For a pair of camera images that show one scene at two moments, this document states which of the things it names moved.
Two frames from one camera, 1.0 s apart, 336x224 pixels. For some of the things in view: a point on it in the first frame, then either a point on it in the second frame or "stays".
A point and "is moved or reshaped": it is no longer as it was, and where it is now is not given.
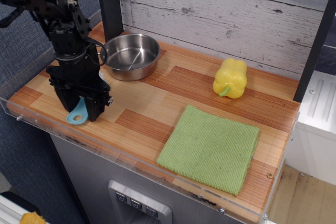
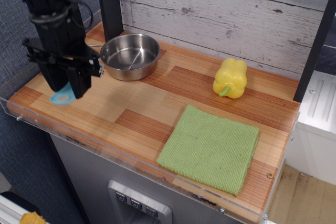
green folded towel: x=211 y=148 stays
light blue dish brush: x=81 y=110 is moved or reshaped
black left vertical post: x=110 y=3 stays
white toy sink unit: x=312 y=150 stays
